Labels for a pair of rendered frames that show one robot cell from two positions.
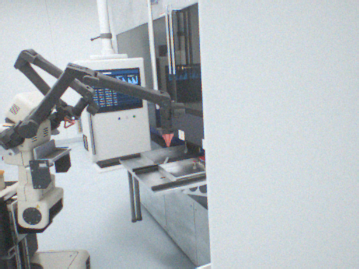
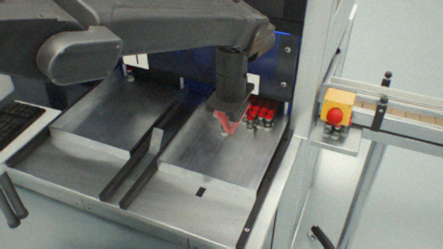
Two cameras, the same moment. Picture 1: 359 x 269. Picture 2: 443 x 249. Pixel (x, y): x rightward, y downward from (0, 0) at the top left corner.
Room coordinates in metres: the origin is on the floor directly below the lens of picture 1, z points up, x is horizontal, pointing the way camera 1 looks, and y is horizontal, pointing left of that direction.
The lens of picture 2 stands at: (1.24, 0.50, 1.60)
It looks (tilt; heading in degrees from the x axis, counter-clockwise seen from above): 40 degrees down; 316
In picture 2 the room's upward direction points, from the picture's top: straight up
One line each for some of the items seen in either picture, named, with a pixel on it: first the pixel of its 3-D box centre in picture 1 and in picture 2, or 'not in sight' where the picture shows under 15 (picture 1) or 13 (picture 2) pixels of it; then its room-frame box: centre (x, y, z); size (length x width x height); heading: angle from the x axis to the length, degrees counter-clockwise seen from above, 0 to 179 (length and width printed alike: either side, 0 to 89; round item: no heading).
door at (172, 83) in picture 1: (167, 61); not in sight; (2.33, 0.05, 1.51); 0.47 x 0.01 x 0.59; 24
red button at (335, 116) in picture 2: not in sight; (335, 114); (1.60, -0.24, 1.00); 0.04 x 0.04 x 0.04; 24
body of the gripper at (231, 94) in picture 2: (166, 124); (231, 85); (1.67, 0.06, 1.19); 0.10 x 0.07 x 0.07; 114
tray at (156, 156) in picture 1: (170, 154); (124, 107); (2.11, 0.07, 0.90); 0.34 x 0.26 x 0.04; 114
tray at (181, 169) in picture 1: (193, 167); (230, 136); (1.80, -0.07, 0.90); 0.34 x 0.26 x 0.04; 114
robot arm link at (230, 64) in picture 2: (166, 113); (233, 56); (1.67, 0.06, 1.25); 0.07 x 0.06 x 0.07; 97
